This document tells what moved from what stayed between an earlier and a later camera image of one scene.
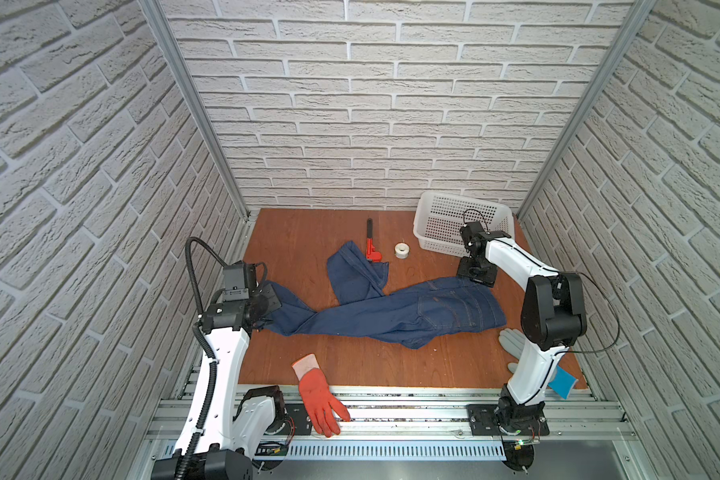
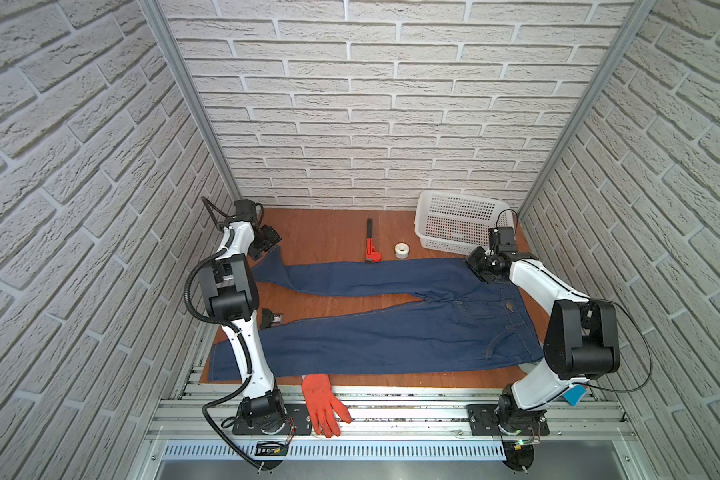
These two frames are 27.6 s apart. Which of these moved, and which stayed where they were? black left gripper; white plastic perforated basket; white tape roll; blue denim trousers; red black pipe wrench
Moved: black left gripper; blue denim trousers
Stayed: white tape roll; white plastic perforated basket; red black pipe wrench
